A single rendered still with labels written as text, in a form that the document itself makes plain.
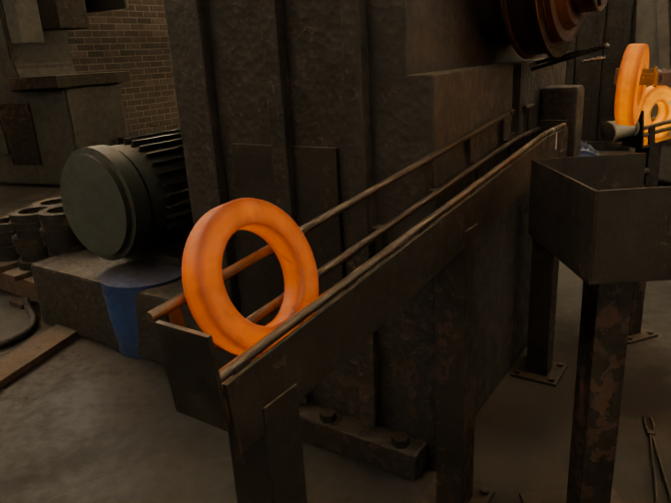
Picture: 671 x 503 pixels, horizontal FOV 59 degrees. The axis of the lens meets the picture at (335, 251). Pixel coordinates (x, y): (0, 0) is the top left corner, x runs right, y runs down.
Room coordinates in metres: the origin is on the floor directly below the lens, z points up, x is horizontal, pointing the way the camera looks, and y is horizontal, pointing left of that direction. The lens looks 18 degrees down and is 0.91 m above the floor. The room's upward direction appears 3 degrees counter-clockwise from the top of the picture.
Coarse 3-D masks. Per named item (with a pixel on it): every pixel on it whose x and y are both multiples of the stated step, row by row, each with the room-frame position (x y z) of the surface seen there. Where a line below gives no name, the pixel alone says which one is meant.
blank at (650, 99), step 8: (648, 88) 1.75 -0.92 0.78; (656, 88) 1.73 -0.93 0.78; (664, 88) 1.75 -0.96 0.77; (648, 96) 1.72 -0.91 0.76; (656, 96) 1.73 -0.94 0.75; (664, 96) 1.75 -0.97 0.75; (648, 104) 1.72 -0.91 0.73; (664, 104) 1.75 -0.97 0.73; (648, 112) 1.73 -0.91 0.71; (664, 112) 1.76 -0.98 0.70; (648, 120) 1.73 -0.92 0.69; (656, 120) 1.77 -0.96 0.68; (664, 120) 1.75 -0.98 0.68; (656, 128) 1.74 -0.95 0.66; (656, 136) 1.74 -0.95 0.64
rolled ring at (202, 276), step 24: (216, 216) 0.63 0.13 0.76; (240, 216) 0.66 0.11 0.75; (264, 216) 0.68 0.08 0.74; (288, 216) 0.71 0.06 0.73; (192, 240) 0.62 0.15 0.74; (216, 240) 0.62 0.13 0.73; (288, 240) 0.70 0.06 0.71; (192, 264) 0.59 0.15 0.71; (216, 264) 0.60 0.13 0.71; (288, 264) 0.70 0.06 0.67; (312, 264) 0.71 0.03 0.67; (192, 288) 0.58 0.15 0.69; (216, 288) 0.59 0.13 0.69; (288, 288) 0.69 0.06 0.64; (312, 288) 0.69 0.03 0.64; (192, 312) 0.59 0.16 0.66; (216, 312) 0.57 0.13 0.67; (288, 312) 0.66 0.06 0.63; (216, 336) 0.58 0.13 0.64; (240, 336) 0.58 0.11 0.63
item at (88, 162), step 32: (96, 160) 1.88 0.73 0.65; (128, 160) 1.91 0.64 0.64; (160, 160) 2.00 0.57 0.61; (64, 192) 1.99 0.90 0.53; (96, 192) 1.89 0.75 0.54; (128, 192) 1.83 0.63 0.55; (160, 192) 1.93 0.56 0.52; (96, 224) 1.91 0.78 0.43; (128, 224) 1.83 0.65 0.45; (160, 224) 1.93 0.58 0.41; (192, 224) 2.08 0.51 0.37; (64, 256) 2.15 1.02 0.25; (96, 256) 2.13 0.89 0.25; (128, 256) 2.08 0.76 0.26; (160, 256) 1.98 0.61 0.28; (64, 288) 1.98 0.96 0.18; (96, 288) 1.87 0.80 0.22; (160, 288) 1.76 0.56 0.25; (64, 320) 2.01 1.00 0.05; (96, 320) 1.89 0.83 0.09; (192, 320) 1.61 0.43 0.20; (160, 352) 1.71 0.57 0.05
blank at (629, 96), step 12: (636, 48) 1.17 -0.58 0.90; (648, 48) 1.21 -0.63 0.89; (624, 60) 1.16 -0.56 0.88; (636, 60) 1.15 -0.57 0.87; (648, 60) 1.23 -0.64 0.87; (624, 72) 1.15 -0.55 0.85; (636, 72) 1.14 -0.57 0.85; (624, 84) 1.14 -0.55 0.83; (636, 84) 1.14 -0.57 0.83; (624, 96) 1.14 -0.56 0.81; (636, 96) 1.16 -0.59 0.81; (624, 108) 1.15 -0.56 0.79; (636, 108) 1.18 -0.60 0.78; (624, 120) 1.17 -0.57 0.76; (636, 120) 1.20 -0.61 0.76
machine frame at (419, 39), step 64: (192, 0) 1.44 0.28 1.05; (256, 0) 1.37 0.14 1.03; (320, 0) 1.28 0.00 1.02; (384, 0) 1.20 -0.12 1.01; (448, 0) 1.33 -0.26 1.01; (192, 64) 1.45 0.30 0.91; (256, 64) 1.38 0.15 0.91; (320, 64) 1.28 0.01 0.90; (384, 64) 1.20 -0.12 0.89; (448, 64) 1.33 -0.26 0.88; (512, 64) 1.51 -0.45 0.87; (192, 128) 1.51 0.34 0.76; (256, 128) 1.39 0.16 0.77; (320, 128) 1.29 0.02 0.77; (384, 128) 1.20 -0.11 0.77; (448, 128) 1.19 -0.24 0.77; (512, 128) 1.57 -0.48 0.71; (192, 192) 1.53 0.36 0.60; (256, 192) 1.39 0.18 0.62; (320, 192) 1.28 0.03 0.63; (384, 192) 1.20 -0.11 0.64; (448, 192) 1.19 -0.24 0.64; (320, 256) 1.29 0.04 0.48; (512, 256) 1.55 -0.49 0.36; (512, 320) 1.57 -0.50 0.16; (320, 384) 1.32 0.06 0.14; (384, 384) 1.21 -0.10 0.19; (384, 448) 1.15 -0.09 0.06
